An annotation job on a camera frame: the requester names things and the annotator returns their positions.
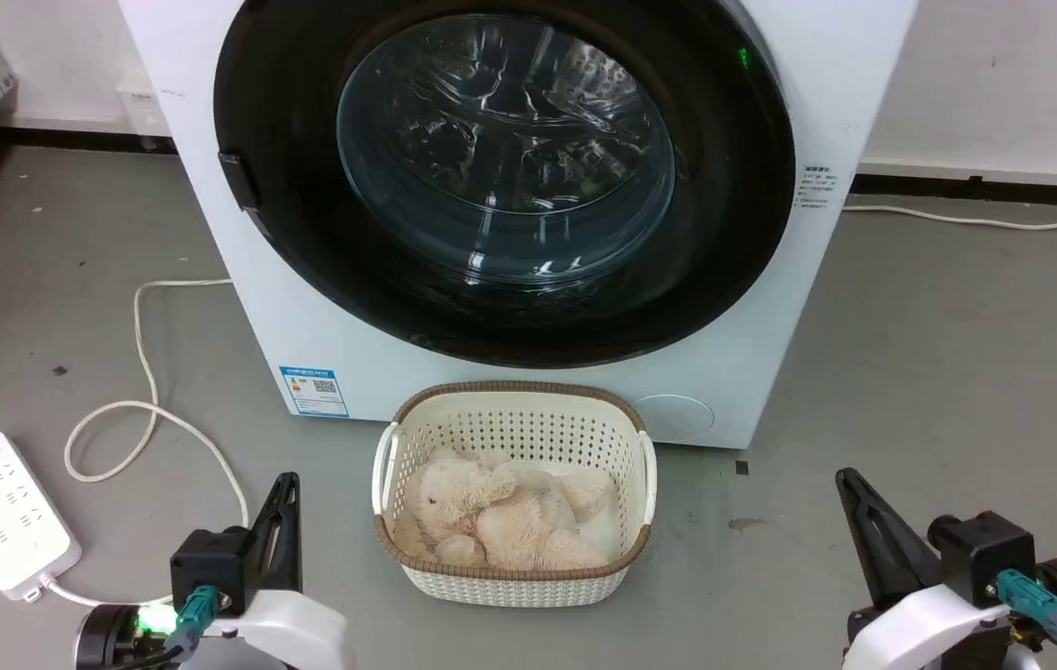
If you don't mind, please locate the round white filter cover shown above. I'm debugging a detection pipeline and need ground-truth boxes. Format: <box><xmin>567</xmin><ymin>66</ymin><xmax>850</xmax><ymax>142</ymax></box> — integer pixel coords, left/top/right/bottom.
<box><xmin>633</xmin><ymin>394</ymin><xmax>717</xmax><ymax>445</ymax></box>

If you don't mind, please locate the round black glass washer door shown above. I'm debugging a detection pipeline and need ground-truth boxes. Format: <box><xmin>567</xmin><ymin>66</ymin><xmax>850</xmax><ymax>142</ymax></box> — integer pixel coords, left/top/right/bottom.
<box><xmin>212</xmin><ymin>0</ymin><xmax>797</xmax><ymax>369</ymax></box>

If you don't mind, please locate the blue energy label sticker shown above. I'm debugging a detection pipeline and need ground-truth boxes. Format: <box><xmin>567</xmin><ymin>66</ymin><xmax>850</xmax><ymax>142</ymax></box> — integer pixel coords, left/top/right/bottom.
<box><xmin>278</xmin><ymin>365</ymin><xmax>350</xmax><ymax>419</ymax></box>

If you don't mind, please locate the thin white floor cable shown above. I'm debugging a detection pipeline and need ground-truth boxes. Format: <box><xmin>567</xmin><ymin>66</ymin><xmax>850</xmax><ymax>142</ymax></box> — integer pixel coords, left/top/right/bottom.
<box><xmin>841</xmin><ymin>204</ymin><xmax>1057</xmax><ymax>231</ymax></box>

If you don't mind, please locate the white perforated laundry basket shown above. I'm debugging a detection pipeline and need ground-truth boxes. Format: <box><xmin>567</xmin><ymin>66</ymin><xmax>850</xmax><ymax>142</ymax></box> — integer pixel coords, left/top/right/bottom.
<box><xmin>372</xmin><ymin>380</ymin><xmax>658</xmax><ymax>609</ymax></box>

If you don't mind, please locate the white front-load washing machine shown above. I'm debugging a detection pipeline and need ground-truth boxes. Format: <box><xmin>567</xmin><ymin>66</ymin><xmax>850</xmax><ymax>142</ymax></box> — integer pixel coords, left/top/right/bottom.
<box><xmin>117</xmin><ymin>0</ymin><xmax>920</xmax><ymax>451</ymax></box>

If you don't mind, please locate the white power strip cable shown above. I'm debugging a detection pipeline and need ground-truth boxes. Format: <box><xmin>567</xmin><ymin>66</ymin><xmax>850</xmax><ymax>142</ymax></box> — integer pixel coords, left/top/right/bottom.
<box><xmin>37</xmin><ymin>277</ymin><xmax>252</xmax><ymax>610</ymax></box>

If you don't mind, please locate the small white warning sticker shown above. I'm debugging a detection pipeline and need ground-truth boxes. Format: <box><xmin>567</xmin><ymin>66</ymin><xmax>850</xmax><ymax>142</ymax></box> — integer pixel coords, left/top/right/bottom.
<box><xmin>798</xmin><ymin>165</ymin><xmax>836</xmax><ymax>211</ymax></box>

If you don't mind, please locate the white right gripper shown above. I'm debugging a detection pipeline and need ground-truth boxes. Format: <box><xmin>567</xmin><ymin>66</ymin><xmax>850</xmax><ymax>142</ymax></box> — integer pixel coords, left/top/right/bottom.
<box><xmin>835</xmin><ymin>467</ymin><xmax>1006</xmax><ymax>670</ymax></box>

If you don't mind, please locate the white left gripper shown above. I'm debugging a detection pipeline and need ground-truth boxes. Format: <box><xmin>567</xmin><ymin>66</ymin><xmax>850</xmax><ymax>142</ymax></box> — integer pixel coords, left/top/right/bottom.
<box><xmin>182</xmin><ymin>472</ymin><xmax>355</xmax><ymax>670</ymax></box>

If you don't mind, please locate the beige plush teddy bear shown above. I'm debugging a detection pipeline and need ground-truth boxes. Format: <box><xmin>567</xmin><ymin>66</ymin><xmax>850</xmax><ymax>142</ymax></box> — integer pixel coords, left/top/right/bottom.
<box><xmin>393</xmin><ymin>447</ymin><xmax>619</xmax><ymax>571</ymax></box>

